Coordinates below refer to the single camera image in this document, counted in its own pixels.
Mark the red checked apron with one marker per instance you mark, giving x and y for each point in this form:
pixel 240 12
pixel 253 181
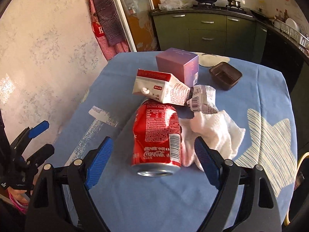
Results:
pixel 118 48

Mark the black dishwasher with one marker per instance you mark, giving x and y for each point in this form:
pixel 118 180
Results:
pixel 277 53

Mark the brown plastic tray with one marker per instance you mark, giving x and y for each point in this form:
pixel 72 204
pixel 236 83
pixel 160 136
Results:
pixel 225 76

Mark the gas stove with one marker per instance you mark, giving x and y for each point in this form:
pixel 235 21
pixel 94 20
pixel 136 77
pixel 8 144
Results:
pixel 217 7

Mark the yellow-rimmed dark trash bin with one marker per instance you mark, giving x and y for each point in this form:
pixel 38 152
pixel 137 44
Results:
pixel 300 162

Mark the person's left hand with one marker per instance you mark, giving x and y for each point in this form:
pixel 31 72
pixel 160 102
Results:
pixel 20 194

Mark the white paper tissue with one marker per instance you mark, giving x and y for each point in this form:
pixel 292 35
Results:
pixel 212 130

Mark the clear plastic bags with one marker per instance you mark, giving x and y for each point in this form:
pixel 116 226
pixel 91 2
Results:
pixel 172 4

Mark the row of white plates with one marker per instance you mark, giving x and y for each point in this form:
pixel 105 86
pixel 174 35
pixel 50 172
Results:
pixel 292 24

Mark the red white milk carton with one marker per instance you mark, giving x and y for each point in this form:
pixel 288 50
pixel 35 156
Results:
pixel 164 87

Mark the printed wrapper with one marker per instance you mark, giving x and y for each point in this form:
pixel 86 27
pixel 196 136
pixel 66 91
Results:
pixel 202 98

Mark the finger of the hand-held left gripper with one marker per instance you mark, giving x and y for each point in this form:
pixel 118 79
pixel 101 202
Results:
pixel 42 154
pixel 38 128

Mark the green drawer cabinets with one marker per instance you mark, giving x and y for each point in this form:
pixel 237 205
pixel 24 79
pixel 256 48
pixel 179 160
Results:
pixel 193 31

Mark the dark kettle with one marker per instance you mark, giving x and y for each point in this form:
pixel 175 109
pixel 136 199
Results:
pixel 233 3

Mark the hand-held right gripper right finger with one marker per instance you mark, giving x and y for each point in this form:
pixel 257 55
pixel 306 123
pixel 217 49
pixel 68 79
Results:
pixel 207 164

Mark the pink purple cardboard box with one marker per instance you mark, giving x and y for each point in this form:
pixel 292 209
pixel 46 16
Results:
pixel 176 64

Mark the red soda can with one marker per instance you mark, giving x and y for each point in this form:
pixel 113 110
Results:
pixel 157 137

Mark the white dish rack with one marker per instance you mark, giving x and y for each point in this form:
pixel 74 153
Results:
pixel 292 32

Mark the frosted glass sliding door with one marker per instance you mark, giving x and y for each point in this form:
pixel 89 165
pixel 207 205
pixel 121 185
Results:
pixel 135 14

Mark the blue star-print tablecloth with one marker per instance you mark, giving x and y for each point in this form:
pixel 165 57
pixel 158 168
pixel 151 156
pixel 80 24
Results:
pixel 135 198

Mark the group of seasoning bottles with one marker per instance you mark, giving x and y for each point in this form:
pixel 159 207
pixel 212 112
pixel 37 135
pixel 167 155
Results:
pixel 280 14

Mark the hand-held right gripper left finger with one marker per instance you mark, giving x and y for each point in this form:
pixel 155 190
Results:
pixel 100 162

